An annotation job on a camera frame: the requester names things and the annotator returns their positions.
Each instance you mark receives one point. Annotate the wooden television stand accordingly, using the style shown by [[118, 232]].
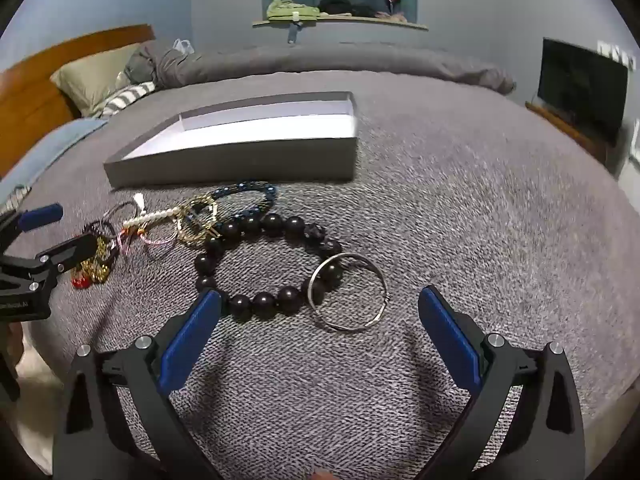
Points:
[[565, 127]]

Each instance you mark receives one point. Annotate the striped grey white pillow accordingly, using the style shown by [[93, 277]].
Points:
[[125, 97]]

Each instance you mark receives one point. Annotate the light blue sheet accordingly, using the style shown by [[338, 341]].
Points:
[[45, 150]]

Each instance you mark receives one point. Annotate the white wall sockets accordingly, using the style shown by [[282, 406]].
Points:
[[617, 54]]

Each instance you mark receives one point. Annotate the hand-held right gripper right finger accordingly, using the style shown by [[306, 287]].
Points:
[[450, 335]]

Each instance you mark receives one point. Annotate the wooden headboard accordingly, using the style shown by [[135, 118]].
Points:
[[30, 90]]

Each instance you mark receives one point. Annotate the black television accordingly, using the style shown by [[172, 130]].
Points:
[[580, 85]]

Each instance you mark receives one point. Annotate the grey fuzzy blanket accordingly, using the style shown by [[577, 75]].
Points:
[[475, 210]]

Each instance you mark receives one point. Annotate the wooden window shelf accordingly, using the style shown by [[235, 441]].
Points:
[[350, 20]]

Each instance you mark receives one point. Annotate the silver bangle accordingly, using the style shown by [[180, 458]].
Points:
[[314, 287]]

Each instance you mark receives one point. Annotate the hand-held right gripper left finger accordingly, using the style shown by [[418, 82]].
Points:
[[192, 332]]

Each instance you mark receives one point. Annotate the rolled grey duvet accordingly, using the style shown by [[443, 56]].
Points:
[[325, 65]]

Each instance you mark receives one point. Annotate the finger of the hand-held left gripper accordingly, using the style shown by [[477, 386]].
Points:
[[70, 252], [42, 215]]

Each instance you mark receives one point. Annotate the green cloth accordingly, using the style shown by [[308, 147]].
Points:
[[287, 10]]

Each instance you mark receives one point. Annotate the grey shallow cardboard box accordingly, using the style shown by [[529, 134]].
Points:
[[225, 165]]

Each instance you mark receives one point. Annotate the beige pillow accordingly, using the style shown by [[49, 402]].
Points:
[[85, 77]]

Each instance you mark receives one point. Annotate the gold wreath hair clip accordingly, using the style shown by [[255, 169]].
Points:
[[186, 230]]

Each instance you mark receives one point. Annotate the white plastic bag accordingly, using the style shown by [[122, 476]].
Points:
[[182, 46]]

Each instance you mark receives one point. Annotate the black cloth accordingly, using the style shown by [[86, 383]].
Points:
[[345, 6]]

